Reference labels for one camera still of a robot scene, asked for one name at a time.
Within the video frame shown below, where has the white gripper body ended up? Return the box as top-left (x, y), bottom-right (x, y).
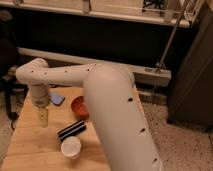
top-left (29, 84), bottom-right (50, 108)

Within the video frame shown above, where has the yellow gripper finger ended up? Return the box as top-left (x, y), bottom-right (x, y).
top-left (38, 108), bottom-right (48, 128)

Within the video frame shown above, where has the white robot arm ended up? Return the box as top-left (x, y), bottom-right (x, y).
top-left (15, 58), bottom-right (164, 171)

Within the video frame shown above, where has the white ceramic cup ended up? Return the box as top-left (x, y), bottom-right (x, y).
top-left (61, 136), bottom-right (82, 159)

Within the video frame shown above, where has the blue object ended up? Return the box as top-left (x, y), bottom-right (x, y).
top-left (50, 93), bottom-right (65, 106)

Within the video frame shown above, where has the black office chair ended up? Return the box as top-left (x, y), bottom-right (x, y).
top-left (0, 9), bottom-right (28, 129)

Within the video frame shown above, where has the red bowl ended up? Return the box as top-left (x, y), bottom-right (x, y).
top-left (71, 96), bottom-right (89, 120)

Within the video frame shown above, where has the black striped rectangular block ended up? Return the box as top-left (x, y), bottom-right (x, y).
top-left (57, 120), bottom-right (86, 141)

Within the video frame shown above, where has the metal pole stand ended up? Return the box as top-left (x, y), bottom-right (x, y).
top-left (155, 0), bottom-right (190, 74)

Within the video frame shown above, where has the dark cabinet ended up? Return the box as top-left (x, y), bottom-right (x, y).
top-left (167, 0), bottom-right (213, 129)

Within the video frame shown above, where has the wooden shelf ledge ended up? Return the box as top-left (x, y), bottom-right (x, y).
top-left (0, 0), bottom-right (194, 28)

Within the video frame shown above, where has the white baseboard rail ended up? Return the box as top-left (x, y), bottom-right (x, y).
top-left (18, 47), bottom-right (171, 87)

